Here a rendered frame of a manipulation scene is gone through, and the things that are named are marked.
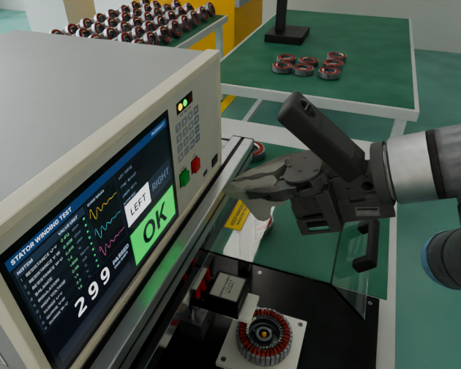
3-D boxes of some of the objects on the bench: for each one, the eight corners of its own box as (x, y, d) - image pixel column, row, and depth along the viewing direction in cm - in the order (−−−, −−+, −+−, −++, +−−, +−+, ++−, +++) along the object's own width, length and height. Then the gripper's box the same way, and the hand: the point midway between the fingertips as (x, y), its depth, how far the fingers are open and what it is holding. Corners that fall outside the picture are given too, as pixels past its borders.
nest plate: (306, 324, 81) (306, 321, 81) (290, 392, 70) (291, 389, 69) (240, 304, 86) (240, 301, 85) (215, 365, 74) (215, 362, 73)
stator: (298, 329, 79) (300, 318, 77) (279, 378, 71) (281, 367, 69) (249, 309, 83) (249, 298, 81) (226, 352, 75) (226, 342, 73)
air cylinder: (215, 312, 84) (215, 296, 81) (202, 342, 78) (200, 326, 75) (195, 305, 85) (193, 290, 82) (180, 334, 80) (178, 318, 76)
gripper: (398, 232, 41) (232, 247, 52) (398, 185, 48) (252, 206, 59) (380, 166, 38) (205, 196, 48) (383, 126, 45) (229, 160, 55)
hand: (230, 184), depth 52 cm, fingers closed
